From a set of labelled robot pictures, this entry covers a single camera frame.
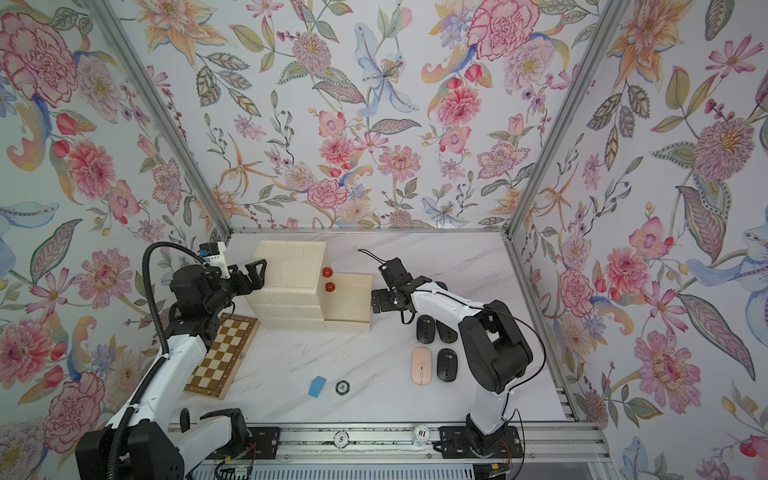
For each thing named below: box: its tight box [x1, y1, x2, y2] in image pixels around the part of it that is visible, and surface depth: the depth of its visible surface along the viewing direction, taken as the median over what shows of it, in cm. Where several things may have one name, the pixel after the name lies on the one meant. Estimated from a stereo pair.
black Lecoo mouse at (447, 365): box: [436, 348, 459, 383], surface depth 87 cm
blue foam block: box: [308, 375, 327, 398], surface depth 84 cm
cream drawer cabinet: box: [245, 241, 326, 329], surface depth 84 cm
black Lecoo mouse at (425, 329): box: [416, 314, 436, 345], surface depth 94 cm
